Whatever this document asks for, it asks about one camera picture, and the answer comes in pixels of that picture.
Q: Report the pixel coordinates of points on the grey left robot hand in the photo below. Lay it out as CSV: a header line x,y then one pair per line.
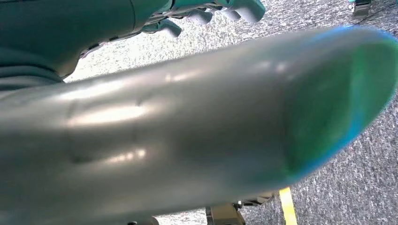
x,y
77,28

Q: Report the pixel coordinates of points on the blue metal shelf rack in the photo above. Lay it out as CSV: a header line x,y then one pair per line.
x,y
360,7

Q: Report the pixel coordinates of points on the yellow floor tape outline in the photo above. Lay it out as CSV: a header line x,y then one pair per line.
x,y
287,208

